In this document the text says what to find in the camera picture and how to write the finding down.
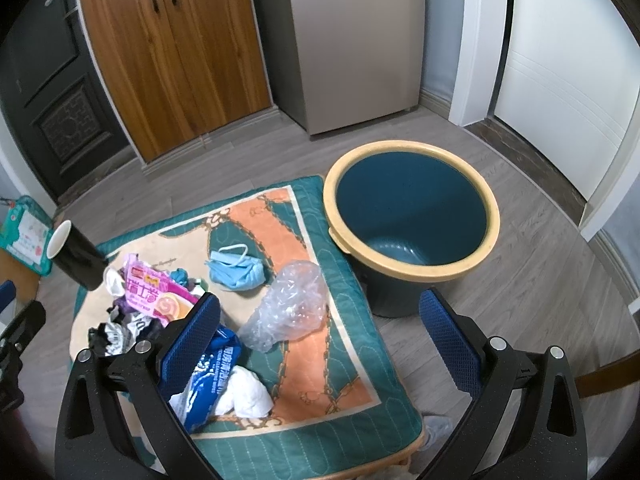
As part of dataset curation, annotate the teal package on floor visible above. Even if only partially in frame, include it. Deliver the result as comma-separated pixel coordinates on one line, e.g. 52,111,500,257
1,195,53,276

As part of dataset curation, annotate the teal bin with yellow rim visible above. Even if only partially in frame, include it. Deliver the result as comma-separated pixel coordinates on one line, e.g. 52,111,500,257
323,140,501,318

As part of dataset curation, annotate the white door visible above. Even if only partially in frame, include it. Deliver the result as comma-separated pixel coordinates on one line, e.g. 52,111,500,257
495,0,639,198

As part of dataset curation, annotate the blue face mask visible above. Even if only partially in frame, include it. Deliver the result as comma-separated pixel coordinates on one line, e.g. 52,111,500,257
205,244,267,292

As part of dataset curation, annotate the wooden cabinet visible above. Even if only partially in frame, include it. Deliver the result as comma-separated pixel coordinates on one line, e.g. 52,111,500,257
79,0,272,162

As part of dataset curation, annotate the pink snack wrapper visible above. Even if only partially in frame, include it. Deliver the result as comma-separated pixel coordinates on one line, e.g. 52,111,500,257
124,254,198,326

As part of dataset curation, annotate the beige refrigerator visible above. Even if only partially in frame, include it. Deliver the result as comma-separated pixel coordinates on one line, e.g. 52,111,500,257
254,0,426,136

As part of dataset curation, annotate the clear plastic bag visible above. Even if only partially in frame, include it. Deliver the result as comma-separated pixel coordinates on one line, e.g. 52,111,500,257
238,260,329,353

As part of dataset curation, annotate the blue wet wipes pack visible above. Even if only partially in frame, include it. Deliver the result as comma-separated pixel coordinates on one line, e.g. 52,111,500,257
169,325,242,434

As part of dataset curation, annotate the white tissue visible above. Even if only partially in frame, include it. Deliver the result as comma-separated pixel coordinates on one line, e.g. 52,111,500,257
214,365,273,418

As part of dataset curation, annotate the black ornate door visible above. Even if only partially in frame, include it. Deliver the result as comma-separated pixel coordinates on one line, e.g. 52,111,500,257
1,0,129,200

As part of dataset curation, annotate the teal orange quilted mat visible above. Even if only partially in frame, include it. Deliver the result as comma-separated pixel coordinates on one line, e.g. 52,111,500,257
69,174,426,480

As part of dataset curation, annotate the teal crumpled cloth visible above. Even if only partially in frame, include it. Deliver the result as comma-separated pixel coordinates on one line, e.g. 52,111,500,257
169,268,189,288

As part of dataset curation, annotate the black white crumpled wrapper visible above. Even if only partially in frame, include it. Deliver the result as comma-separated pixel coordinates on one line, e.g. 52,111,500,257
88,304,163,356

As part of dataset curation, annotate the black paper cup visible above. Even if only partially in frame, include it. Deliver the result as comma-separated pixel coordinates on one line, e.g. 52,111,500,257
47,220,108,290

